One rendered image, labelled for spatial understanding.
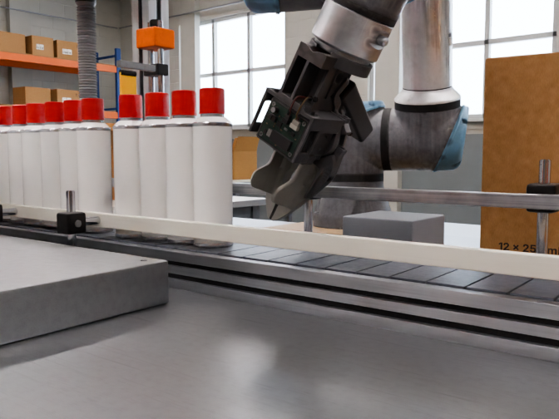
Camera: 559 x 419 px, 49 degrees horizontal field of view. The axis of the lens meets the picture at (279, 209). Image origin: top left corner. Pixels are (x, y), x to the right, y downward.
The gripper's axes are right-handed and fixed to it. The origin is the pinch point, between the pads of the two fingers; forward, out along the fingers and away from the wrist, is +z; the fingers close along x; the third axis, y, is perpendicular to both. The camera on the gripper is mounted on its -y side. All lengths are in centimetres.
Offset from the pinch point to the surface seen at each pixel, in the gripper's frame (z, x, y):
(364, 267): -1.6, 13.6, 1.4
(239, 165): 154, -261, -337
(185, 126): -1.7, -17.6, 1.4
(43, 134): 14.4, -44.7, 2.6
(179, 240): 11.8, -10.8, 2.1
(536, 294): -10.6, 29.3, 3.6
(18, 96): 286, -660, -372
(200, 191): 3.9, -10.5, 2.4
